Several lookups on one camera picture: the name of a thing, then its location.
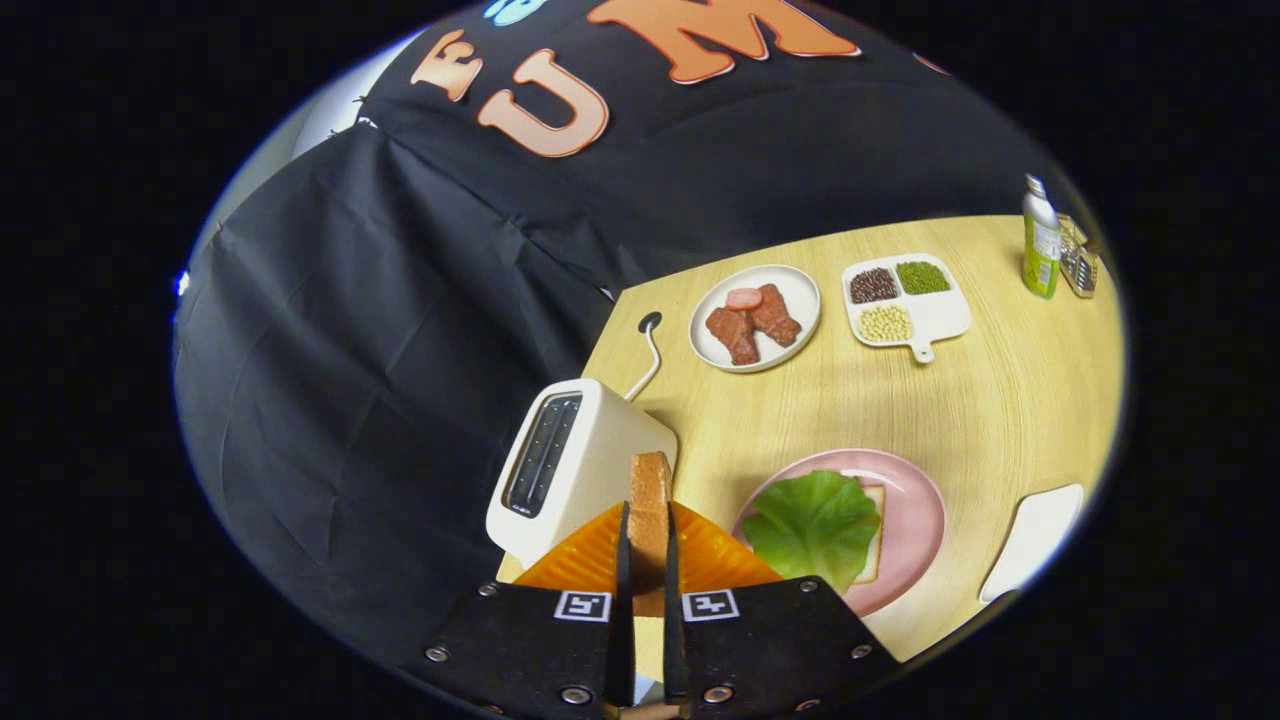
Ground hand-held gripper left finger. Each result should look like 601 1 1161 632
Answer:
405 500 636 716

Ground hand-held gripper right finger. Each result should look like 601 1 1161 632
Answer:
662 500 901 716

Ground green lettuce leaf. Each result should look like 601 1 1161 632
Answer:
741 470 882 596

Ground toasted bread slice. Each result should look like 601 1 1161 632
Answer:
628 451 673 591

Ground white square bread slice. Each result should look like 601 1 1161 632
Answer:
855 485 886 584

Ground pink round plate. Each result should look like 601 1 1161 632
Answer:
733 448 947 618

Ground white toaster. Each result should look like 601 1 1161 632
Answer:
486 378 679 569

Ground white curved plate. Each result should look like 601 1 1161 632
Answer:
979 484 1085 604

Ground brown meat piece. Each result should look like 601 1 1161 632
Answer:
752 284 803 348
705 307 761 367

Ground black backdrop cloth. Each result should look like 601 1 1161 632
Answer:
172 0 1061 671

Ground yellow soybeans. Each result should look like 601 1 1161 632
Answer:
858 305 913 343

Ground white oval plate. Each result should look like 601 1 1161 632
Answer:
689 264 822 374

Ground white divided tray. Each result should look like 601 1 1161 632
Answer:
842 254 973 364

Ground green mung beans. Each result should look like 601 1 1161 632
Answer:
896 261 952 295

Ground silver bottle green label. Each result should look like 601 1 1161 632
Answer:
1021 174 1062 300

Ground white toaster cable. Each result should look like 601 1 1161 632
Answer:
625 312 664 401

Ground metal wire basket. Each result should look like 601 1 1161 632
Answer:
1058 214 1101 299

